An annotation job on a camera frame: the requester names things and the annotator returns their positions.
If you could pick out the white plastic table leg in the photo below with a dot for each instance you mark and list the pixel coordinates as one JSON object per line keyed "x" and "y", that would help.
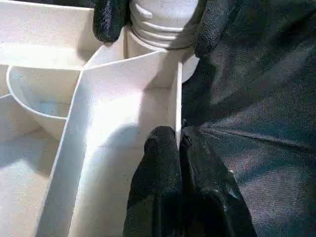
{"x": 165, "y": 14}

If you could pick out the black table mat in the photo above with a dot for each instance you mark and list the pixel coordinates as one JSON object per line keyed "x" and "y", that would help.
{"x": 259, "y": 111}

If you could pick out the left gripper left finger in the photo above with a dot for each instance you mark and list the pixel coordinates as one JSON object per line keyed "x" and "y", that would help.
{"x": 158, "y": 177}

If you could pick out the white plastic table top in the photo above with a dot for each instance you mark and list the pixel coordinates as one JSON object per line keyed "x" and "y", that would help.
{"x": 111, "y": 93}

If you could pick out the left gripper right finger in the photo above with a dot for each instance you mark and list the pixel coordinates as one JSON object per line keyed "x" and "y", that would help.
{"x": 209, "y": 192}

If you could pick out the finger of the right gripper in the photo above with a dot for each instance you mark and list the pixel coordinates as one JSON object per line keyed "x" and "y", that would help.
{"x": 212, "y": 27}
{"x": 109, "y": 19}

